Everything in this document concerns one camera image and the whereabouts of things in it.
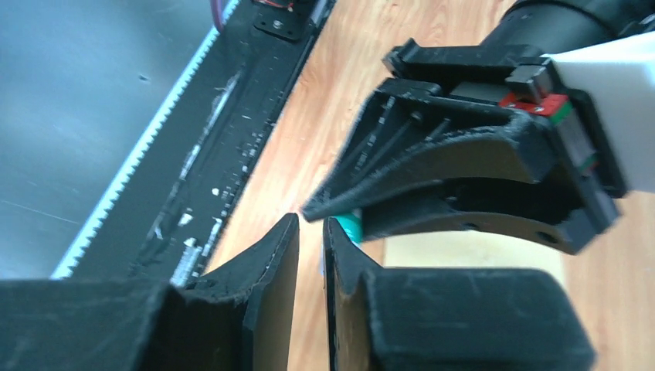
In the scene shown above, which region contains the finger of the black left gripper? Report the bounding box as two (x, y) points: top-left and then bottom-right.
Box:
(363, 179), (589, 255)
(302, 79), (558, 221)

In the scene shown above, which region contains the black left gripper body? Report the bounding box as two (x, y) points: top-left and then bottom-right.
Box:
(384, 39), (626, 240)

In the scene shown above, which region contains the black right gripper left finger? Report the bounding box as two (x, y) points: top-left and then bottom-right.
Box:
(1, 213), (300, 370)

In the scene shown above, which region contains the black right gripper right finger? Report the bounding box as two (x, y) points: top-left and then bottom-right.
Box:
(323, 218), (596, 370)

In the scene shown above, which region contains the tan paper envelope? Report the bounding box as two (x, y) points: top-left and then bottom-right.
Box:
(384, 231), (566, 286)

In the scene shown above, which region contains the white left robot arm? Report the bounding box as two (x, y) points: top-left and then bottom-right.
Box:
(302, 1), (654, 255)

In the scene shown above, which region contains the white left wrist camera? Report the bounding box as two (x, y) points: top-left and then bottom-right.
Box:
(549, 32), (654, 193)

